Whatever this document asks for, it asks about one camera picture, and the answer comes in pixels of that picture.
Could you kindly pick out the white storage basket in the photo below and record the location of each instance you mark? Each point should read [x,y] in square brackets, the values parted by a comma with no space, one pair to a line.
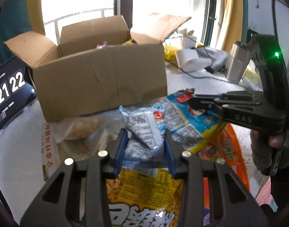
[188,39]

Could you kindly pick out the black tablet clock display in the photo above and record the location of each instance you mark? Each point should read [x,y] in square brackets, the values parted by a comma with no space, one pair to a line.
[16,90]

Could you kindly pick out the blue yellow cartoon snack bag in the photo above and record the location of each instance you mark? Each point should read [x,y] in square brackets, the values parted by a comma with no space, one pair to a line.
[191,128]

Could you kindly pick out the purple snack bag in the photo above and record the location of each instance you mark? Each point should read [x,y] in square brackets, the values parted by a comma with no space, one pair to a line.
[206,216]

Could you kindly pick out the white electronic device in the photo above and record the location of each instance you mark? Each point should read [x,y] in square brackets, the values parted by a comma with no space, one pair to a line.
[188,60]

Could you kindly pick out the right hand in glove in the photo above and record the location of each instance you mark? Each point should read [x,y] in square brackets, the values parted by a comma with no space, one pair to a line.
[270,152]

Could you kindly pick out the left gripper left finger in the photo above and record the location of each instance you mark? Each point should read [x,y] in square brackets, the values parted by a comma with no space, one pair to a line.
[58,202]

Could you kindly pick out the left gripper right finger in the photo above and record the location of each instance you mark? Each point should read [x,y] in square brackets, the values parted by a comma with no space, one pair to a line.
[231,204]

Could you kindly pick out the orange crispy snack bag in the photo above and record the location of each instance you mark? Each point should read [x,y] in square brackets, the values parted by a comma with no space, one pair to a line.
[226,146]

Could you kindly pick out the silver metal tumbler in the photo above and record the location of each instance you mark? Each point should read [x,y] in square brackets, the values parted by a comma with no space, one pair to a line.
[239,58]

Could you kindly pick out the light blue white snack packet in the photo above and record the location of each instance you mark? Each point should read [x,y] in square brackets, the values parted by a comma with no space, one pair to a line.
[145,148]

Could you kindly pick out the grey cloth bundle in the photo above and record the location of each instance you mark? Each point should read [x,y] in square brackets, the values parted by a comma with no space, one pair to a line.
[218,58]

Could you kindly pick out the clear wafer biscuit packet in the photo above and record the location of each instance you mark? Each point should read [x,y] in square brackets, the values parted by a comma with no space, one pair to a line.
[80,137]

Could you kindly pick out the teal curtain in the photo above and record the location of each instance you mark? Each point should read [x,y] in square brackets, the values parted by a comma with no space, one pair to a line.
[14,20]

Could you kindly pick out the brown cardboard box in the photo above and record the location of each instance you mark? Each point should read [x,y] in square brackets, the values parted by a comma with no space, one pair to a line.
[100,64]

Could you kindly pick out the yellow green noodle snack bag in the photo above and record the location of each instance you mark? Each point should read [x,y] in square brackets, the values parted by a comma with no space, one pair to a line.
[144,197]

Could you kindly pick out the white orange bread bag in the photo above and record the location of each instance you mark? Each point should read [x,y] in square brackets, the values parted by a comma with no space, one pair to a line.
[49,152]

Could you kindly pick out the yellow plastic bag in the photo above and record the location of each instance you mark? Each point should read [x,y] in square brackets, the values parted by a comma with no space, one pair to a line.
[169,52]

